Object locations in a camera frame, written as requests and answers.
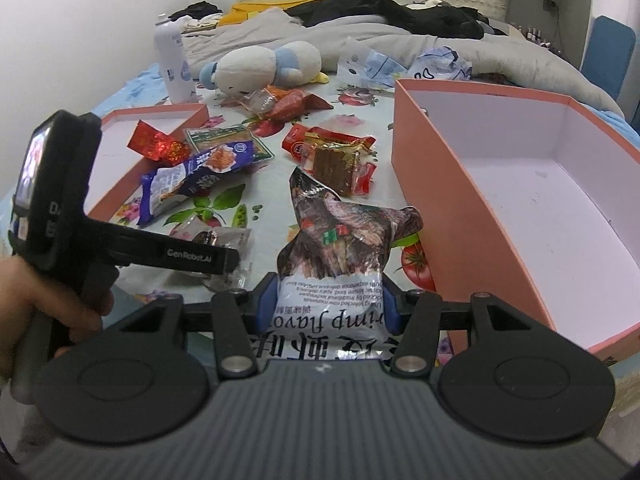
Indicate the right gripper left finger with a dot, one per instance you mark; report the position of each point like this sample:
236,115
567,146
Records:
236,315

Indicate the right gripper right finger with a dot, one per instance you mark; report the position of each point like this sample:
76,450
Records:
413,316

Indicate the shrimp flavor snack bag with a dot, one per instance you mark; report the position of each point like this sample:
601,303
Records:
330,294

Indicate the blue kimchi snack bag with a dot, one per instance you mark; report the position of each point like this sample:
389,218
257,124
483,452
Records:
164,188

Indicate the shiny red snack wrapper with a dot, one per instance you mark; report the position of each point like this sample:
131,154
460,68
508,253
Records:
156,146

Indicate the red dried tofu snack pack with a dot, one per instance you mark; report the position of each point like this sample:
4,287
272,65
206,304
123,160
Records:
341,161

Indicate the green pea cartilage snack pack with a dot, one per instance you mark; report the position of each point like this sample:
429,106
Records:
202,139

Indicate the red sausage snack pack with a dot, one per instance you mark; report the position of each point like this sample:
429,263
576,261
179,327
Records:
295,104

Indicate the orange clear snack pack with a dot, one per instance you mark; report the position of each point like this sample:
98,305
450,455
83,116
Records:
262,101

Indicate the person's left hand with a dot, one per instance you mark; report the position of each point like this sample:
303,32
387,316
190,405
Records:
24,291

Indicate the pink box lid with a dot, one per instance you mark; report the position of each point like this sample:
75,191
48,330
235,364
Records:
117,170

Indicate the fruit pattern bed mat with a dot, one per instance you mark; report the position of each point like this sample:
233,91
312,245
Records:
264,196

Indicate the pink box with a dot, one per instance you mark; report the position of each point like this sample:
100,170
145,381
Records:
530,196

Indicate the white spray bottle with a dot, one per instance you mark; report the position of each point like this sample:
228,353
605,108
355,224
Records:
174,67

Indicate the white blue plush toy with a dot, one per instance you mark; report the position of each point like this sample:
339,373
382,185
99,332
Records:
249,69

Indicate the clothes pile on nightstand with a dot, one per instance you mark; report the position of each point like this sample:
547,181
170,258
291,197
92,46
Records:
198,16

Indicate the crumpled blue white plastic bag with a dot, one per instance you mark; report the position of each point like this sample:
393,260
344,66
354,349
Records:
362,67

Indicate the grey duvet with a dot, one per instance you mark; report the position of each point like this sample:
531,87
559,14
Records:
520,61

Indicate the yellow pillow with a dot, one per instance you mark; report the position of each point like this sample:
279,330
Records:
243,11

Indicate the black clothing pile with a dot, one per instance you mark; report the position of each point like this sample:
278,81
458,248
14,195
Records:
441,20

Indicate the blue chair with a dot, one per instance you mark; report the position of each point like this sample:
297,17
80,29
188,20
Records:
608,54

